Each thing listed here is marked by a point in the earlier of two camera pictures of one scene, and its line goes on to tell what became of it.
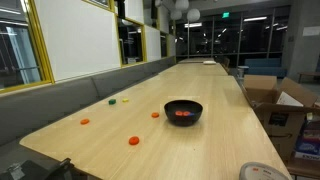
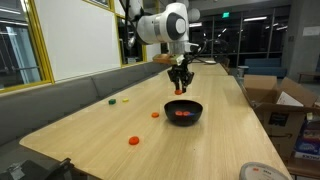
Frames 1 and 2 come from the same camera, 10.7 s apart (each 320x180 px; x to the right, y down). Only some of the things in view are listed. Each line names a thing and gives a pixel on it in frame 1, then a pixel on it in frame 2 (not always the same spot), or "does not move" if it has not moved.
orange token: [84, 121] -> [178, 92]
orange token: [155, 115] does not move
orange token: [133, 140] does not move
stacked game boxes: [308, 145] does not move
